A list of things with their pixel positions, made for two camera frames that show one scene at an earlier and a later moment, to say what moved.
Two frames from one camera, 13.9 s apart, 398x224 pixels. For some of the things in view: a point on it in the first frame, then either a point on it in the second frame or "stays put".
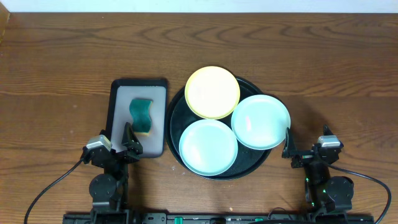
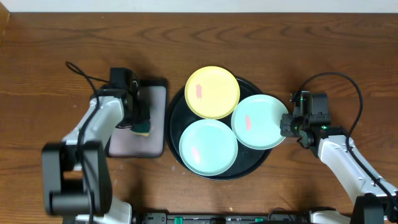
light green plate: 260,122 stays put
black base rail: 145,218 stays put
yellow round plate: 212,92 stays put
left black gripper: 135,149 to 143,106
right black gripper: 290,151 to 285,129
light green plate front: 208,147 stays put
